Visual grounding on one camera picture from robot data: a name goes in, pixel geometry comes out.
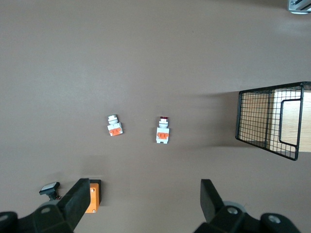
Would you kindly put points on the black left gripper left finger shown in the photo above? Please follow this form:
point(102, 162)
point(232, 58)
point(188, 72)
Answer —
point(70, 206)

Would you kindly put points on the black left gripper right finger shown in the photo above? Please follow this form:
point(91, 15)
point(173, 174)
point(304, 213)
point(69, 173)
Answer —
point(211, 206)

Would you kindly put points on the red push button switch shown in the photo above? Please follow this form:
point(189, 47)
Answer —
point(162, 133)

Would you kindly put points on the black square-cap push button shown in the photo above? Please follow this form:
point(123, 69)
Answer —
point(49, 188)

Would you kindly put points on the orange button enclosure box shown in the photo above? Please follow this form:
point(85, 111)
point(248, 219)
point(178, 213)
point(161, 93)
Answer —
point(93, 197)

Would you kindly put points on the white push button switch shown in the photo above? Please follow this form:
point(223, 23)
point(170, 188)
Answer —
point(114, 129)

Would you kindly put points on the aluminium table edge bracket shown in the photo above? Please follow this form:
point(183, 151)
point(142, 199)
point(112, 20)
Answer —
point(300, 6)

